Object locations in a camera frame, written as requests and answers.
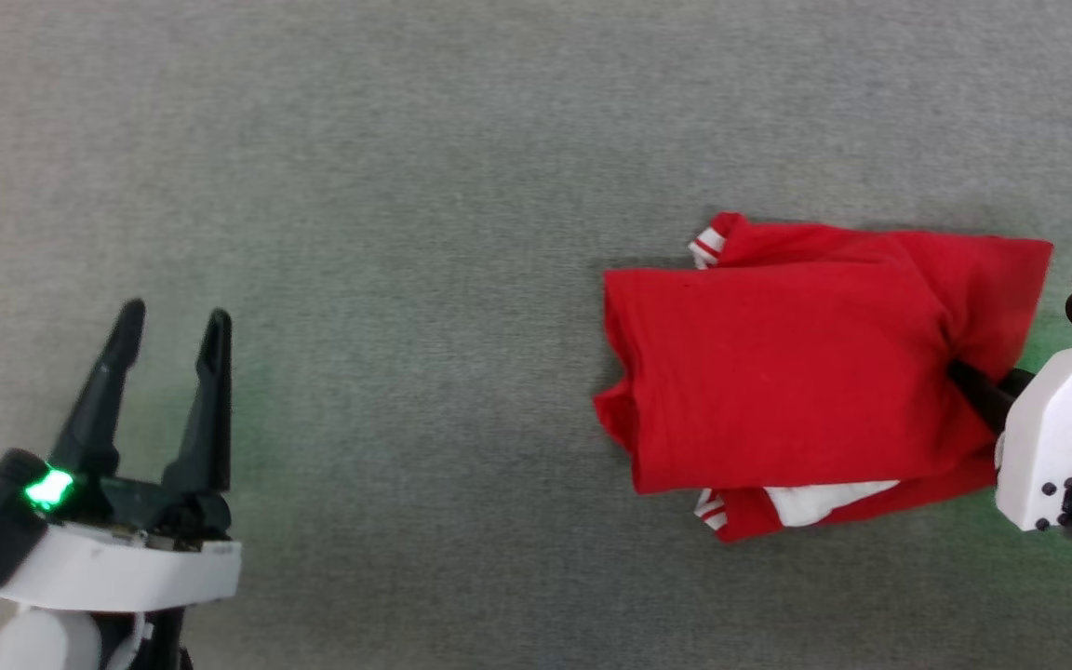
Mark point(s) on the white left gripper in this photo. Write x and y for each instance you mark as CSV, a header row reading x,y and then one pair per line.
x,y
117,568

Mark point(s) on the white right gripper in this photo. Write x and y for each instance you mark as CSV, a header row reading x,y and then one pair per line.
x,y
1052,437

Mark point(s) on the red and white shirt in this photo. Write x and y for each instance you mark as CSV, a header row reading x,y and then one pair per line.
x,y
797,372

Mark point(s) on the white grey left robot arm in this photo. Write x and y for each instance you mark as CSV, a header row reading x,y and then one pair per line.
x,y
43,642

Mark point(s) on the grey fabric sofa cushion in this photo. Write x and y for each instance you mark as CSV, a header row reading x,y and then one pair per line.
x,y
406,233

